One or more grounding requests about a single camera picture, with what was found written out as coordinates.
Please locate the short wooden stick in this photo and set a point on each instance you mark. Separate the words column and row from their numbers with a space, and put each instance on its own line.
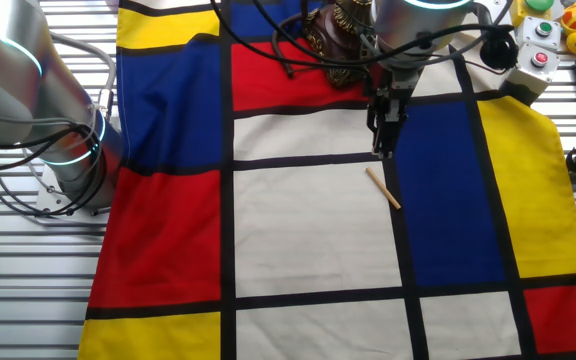
column 383, row 188

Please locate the gray box green button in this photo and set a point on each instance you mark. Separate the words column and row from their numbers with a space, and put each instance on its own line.
column 540, row 31

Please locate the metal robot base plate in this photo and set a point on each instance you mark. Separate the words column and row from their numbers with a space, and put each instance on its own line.
column 50, row 202

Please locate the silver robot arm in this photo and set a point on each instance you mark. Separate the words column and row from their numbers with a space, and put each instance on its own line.
column 8, row 100

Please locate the gray box red button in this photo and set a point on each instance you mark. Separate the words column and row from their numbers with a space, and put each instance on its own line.
column 538, row 61

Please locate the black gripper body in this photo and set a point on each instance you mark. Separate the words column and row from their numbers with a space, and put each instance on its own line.
column 388, row 105

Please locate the silver camera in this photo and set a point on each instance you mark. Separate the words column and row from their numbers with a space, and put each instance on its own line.
column 525, row 85

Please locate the antique brass rotary telephone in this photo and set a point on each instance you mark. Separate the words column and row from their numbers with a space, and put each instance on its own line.
column 330, row 42

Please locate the yellow box green button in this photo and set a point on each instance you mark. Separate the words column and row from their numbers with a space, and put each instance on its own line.
column 530, row 10

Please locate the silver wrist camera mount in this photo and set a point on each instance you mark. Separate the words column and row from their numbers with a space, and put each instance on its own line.
column 403, row 77

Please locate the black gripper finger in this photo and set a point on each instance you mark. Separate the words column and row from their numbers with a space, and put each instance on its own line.
column 392, row 137
column 378, row 140

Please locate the red blue yellow grid cloth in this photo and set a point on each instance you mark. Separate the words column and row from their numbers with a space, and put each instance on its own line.
column 313, row 225

